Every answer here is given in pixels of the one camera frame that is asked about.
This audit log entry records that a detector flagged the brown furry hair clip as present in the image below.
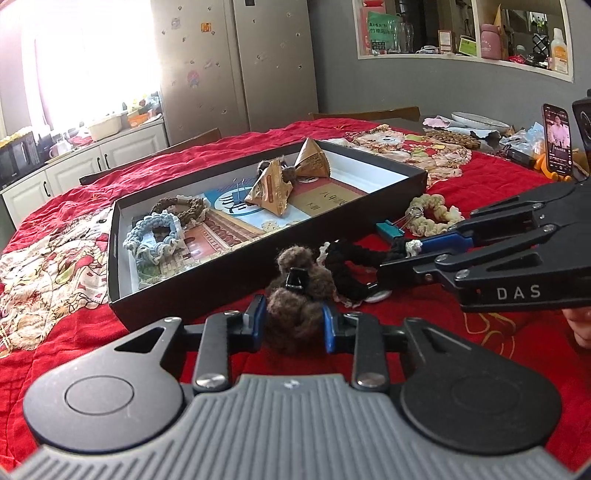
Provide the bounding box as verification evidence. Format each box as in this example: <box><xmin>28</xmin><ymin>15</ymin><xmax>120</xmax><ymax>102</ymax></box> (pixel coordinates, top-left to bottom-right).
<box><xmin>265</xmin><ymin>246</ymin><xmax>338</xmax><ymax>354</ymax></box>

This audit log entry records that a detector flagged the white plate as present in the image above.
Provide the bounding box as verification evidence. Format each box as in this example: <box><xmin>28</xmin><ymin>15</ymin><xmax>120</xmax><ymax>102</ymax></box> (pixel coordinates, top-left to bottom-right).
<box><xmin>450</xmin><ymin>111</ymin><xmax>511</xmax><ymax>130</ymax></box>

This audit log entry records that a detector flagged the white wall shelf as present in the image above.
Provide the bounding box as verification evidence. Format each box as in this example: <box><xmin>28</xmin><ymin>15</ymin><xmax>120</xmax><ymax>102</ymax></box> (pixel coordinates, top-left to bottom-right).
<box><xmin>352</xmin><ymin>0</ymin><xmax>575</xmax><ymax>84</ymax></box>

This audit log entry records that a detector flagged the black shallow box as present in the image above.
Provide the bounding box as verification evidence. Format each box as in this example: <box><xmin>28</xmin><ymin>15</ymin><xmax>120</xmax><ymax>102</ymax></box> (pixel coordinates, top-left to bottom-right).
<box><xmin>108</xmin><ymin>138</ymin><xmax>428</xmax><ymax>333</ymax></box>

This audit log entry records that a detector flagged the person's right hand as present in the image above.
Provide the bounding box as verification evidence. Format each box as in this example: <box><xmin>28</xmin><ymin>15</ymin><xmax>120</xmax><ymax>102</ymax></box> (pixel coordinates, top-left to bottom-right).
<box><xmin>561</xmin><ymin>307</ymin><xmax>591</xmax><ymax>356</ymax></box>

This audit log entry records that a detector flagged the blue printed booklet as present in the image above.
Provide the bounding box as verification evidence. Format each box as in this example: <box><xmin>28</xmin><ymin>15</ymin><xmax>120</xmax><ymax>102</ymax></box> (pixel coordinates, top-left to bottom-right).
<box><xmin>139</xmin><ymin>185</ymin><xmax>278</xmax><ymax>287</ymax></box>

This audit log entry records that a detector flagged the black microwave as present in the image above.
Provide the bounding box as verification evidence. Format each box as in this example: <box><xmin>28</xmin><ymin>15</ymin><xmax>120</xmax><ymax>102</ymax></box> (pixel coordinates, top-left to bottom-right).
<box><xmin>0</xmin><ymin>131</ymin><xmax>40</xmax><ymax>183</ymax></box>

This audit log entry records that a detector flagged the white plastic basin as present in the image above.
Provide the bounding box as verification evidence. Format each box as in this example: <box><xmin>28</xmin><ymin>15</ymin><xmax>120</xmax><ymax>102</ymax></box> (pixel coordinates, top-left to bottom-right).
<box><xmin>87</xmin><ymin>115</ymin><xmax>123</xmax><ymax>141</ymax></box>

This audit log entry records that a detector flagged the cream crochet scrunchie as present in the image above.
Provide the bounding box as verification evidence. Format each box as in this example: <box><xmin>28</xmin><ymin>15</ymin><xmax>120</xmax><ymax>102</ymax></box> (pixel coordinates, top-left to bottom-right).
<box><xmin>405</xmin><ymin>194</ymin><xmax>465</xmax><ymax>234</ymax></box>

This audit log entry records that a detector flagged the brown woven mat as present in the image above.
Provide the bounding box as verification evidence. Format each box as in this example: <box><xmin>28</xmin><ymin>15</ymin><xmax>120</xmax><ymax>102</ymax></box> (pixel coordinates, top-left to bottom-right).
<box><xmin>422</xmin><ymin>129</ymin><xmax>481</xmax><ymax>149</ymax></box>

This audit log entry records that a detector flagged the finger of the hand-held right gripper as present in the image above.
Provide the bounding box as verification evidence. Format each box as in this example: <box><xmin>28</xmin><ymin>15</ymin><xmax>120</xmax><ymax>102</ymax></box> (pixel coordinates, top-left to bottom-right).
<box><xmin>422</xmin><ymin>188</ymin><xmax>573</xmax><ymax>256</ymax></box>
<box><xmin>379</xmin><ymin>226</ymin><xmax>561</xmax><ymax>290</ymax></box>

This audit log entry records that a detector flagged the orange phone stand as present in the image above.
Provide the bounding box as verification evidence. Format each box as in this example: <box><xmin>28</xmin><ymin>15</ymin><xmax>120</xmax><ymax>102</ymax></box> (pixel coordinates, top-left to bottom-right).
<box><xmin>533</xmin><ymin>154</ymin><xmax>575</xmax><ymax>183</ymax></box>

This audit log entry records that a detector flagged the brown paper pyramid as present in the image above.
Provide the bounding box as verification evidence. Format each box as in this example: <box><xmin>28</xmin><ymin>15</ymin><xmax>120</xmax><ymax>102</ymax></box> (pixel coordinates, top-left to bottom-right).
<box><xmin>244</xmin><ymin>157</ymin><xmax>296</xmax><ymax>217</ymax></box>
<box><xmin>295</xmin><ymin>137</ymin><xmax>333</xmax><ymax>183</ymax></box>

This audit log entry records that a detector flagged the black pouch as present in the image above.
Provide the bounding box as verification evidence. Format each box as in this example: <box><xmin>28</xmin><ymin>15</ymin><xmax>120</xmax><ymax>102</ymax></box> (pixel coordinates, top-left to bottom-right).
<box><xmin>508</xmin><ymin>145</ymin><xmax>536</xmax><ymax>167</ymax></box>

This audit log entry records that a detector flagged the blue and white crochet scrunchie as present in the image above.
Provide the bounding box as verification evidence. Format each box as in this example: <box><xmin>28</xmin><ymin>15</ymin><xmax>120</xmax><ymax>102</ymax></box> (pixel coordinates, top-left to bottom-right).
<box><xmin>124</xmin><ymin>212</ymin><xmax>185</xmax><ymax>278</ymax></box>

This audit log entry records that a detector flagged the smartphone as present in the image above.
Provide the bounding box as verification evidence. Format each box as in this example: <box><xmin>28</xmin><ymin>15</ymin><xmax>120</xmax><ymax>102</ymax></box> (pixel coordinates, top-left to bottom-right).
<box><xmin>541</xmin><ymin>102</ymin><xmax>575</xmax><ymax>177</ymax></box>

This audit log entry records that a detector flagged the teal hair clip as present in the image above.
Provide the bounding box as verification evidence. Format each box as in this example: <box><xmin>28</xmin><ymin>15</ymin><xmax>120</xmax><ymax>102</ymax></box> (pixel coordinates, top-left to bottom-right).
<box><xmin>375</xmin><ymin>220</ymin><xmax>407</xmax><ymax>241</ymax></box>

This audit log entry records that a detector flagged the white and orange bottle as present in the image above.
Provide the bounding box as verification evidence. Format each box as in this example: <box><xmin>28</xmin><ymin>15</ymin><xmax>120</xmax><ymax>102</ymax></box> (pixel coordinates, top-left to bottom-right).
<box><xmin>549</xmin><ymin>28</ymin><xmax>570</xmax><ymax>75</ymax></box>

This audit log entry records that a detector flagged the white kitchen cabinet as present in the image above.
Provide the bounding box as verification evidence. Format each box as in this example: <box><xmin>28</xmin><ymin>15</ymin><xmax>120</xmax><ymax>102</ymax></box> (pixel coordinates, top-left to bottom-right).
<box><xmin>0</xmin><ymin>122</ymin><xmax>169</xmax><ymax>217</ymax></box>

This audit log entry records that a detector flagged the brown crochet scrunchie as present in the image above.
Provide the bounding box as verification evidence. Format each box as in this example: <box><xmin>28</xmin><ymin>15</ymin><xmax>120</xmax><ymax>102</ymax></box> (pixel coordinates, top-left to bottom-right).
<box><xmin>150</xmin><ymin>195</ymin><xmax>208</xmax><ymax>227</ymax></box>

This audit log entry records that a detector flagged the beige refrigerator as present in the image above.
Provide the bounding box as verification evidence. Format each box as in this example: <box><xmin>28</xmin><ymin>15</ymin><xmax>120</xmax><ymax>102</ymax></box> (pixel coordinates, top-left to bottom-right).
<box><xmin>152</xmin><ymin>0</ymin><xmax>319</xmax><ymax>144</ymax></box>

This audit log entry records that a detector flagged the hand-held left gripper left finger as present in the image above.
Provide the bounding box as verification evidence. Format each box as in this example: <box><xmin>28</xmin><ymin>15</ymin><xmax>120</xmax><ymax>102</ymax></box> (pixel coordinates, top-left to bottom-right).
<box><xmin>113</xmin><ymin>295</ymin><xmax>266</xmax><ymax>393</ymax></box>

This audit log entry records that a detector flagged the black mounted device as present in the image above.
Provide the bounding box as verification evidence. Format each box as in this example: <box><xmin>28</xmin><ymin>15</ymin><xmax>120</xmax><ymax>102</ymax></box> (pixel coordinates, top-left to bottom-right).
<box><xmin>571</xmin><ymin>98</ymin><xmax>591</xmax><ymax>178</ymax></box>

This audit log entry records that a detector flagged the red-brown book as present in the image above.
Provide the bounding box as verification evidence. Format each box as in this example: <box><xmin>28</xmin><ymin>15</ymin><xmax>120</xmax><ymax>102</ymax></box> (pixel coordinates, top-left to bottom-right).
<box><xmin>286</xmin><ymin>178</ymin><xmax>365</xmax><ymax>222</ymax></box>

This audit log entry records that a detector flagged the green sign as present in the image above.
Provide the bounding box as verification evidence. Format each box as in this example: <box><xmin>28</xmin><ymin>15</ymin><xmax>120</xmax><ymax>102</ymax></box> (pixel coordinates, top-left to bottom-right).
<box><xmin>367</xmin><ymin>13</ymin><xmax>402</xmax><ymax>55</ymax></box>

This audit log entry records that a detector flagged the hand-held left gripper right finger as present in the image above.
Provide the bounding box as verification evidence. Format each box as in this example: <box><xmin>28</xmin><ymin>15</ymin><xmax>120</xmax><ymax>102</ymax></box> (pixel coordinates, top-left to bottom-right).
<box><xmin>321</xmin><ymin>305</ymin><xmax>451</xmax><ymax>393</ymax></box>

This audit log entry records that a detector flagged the pink tumbler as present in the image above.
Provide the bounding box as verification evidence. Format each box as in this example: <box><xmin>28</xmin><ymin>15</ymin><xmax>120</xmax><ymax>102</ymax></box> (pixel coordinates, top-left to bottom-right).
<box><xmin>479</xmin><ymin>23</ymin><xmax>502</xmax><ymax>60</ymax></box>

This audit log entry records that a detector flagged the black crochet scrunchie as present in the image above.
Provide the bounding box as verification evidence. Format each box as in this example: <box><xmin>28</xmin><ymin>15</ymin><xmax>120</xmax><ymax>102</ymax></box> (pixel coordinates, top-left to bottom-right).
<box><xmin>318</xmin><ymin>237</ymin><xmax>423</xmax><ymax>305</ymax></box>

